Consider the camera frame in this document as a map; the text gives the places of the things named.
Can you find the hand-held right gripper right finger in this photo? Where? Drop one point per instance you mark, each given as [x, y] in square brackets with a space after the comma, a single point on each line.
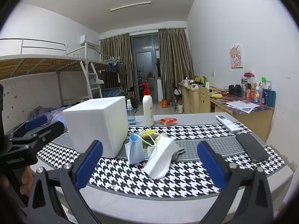
[209, 165]

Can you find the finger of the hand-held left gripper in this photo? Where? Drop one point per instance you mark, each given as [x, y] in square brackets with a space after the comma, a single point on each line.
[48, 133]
[35, 122]

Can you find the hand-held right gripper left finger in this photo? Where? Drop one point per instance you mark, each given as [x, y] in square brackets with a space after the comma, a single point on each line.
[87, 166]

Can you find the grey sock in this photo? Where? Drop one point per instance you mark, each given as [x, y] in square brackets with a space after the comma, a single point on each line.
[179, 152]

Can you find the white foam box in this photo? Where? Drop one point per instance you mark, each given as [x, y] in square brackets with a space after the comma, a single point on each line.
[93, 121]

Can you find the green plastic bag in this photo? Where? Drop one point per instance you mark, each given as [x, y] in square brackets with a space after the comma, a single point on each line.
[157, 140]

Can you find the yellow sponge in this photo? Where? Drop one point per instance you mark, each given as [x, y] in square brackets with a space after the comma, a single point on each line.
[149, 133]

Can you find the person's left hand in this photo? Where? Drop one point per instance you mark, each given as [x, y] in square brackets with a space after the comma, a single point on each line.
[24, 184]

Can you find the blue quilt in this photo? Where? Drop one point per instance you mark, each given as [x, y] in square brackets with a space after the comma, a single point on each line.
[46, 115]

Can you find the houndstooth table cloth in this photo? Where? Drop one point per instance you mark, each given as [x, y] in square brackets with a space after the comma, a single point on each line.
[130, 182]

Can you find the black smartphone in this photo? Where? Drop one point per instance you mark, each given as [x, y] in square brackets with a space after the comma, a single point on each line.
[252, 148]

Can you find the white remote control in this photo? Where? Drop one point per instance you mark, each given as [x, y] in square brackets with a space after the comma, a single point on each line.
[227, 122]

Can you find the white face masks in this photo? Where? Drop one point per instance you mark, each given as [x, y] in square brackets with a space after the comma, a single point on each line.
[158, 162]

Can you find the blue face mask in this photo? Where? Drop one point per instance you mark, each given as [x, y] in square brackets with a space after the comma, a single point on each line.
[136, 151]

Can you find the white metal bunk bed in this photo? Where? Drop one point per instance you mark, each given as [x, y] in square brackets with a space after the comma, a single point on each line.
[105, 65]
[35, 63]

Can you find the red snack packet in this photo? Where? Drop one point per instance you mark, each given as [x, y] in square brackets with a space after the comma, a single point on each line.
[168, 121]

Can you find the wooden desk with printed cover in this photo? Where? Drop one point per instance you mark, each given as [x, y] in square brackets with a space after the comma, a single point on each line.
[254, 121]

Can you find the wooden chair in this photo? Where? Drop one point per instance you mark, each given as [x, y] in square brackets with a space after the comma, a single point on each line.
[204, 100]

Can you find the blue spray bottle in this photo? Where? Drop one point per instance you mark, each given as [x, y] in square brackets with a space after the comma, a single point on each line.
[131, 117]

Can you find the printed paper sheets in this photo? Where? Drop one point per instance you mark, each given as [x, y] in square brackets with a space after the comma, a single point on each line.
[241, 106]

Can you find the yellow cloth bundle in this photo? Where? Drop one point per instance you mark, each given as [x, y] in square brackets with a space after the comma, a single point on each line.
[216, 96]

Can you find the plain wooden desk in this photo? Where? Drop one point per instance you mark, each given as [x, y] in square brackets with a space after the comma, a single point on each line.
[189, 98]

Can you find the blue checked mattress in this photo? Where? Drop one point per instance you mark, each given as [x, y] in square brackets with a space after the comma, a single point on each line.
[112, 92]

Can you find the orange jug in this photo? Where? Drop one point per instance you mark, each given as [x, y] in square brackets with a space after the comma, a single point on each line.
[164, 103]

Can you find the black headphones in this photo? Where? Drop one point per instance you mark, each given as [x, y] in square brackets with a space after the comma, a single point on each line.
[234, 89]

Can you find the white pump lotion bottle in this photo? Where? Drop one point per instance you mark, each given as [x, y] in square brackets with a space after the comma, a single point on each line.
[147, 109]

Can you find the black folding chair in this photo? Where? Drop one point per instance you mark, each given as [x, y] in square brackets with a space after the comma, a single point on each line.
[132, 93]

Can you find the green bottle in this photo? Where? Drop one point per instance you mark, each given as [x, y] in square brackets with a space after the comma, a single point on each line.
[205, 79]

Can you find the white cooking pot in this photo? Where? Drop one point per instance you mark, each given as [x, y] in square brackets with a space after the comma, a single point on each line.
[186, 81]

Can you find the group of toiletry bottles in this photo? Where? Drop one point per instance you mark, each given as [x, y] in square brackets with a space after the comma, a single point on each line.
[259, 93]

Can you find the hanging dark clothes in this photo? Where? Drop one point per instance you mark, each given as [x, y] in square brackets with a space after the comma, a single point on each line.
[115, 68]

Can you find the white air conditioner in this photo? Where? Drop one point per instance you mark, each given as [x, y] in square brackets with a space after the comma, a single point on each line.
[87, 40]

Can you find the brown curtain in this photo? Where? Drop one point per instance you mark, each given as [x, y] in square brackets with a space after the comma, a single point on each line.
[116, 56]
[175, 58]

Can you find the glass balcony door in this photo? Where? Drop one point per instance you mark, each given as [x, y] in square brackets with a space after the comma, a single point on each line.
[146, 63]

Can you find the ceiling tube light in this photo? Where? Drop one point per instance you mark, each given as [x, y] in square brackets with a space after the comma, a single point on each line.
[130, 6]

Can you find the cartoon wall poster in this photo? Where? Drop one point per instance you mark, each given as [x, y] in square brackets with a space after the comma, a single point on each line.
[236, 56]

